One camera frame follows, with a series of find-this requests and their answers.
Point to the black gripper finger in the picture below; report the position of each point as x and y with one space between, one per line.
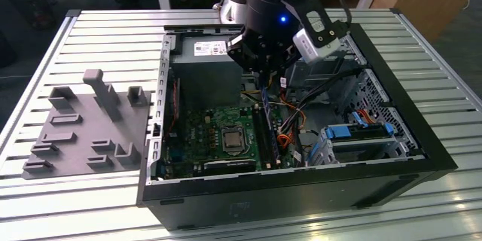
287 57
240 52

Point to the blue RAM stick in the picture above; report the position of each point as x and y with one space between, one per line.
265 97

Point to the grey metal drive cage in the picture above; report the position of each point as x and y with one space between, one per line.
331 69

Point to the grey power supply unit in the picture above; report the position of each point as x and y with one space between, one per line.
207 83

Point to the blue disk carrier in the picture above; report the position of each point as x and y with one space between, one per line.
336 132

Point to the silver CPU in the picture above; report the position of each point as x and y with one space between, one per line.
233 141

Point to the black table corner cap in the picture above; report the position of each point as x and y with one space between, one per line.
72 13
395 11

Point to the green motherboard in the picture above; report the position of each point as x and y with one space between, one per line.
188 139

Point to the grey metal disk bay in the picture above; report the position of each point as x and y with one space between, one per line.
326 153

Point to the black graphics card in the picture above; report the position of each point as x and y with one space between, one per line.
229 164

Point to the black PC case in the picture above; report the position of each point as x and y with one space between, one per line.
263 196

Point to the grey parts rack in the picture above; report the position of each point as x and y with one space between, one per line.
83 128

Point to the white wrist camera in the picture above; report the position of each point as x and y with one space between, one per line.
312 50

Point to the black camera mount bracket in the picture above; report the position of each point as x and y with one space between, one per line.
305 5

